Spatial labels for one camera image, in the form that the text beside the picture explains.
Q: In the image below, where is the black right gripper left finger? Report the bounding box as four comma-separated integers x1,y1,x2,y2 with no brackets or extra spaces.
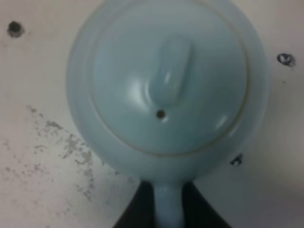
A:
114,181,155,228

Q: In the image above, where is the blue porcelain teapot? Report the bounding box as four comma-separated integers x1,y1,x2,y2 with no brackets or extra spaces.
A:
66,0,269,228

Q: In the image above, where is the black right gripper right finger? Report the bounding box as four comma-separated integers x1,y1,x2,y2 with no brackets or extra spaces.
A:
182,182,231,228

